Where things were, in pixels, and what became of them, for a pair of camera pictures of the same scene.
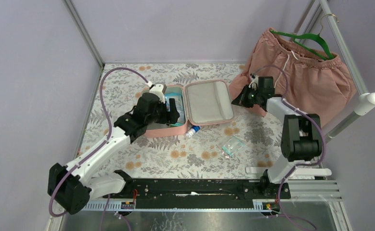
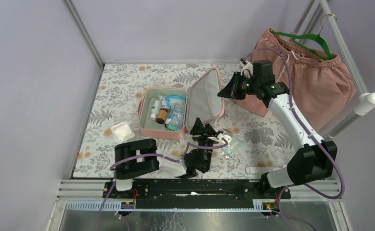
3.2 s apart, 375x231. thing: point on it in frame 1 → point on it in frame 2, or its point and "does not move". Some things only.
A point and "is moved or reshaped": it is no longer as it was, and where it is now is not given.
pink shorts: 311,82 does not move
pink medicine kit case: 199,103 is moved or reshaped
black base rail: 175,193 does not move
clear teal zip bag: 233,145 does not move
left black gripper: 165,112 → 203,137
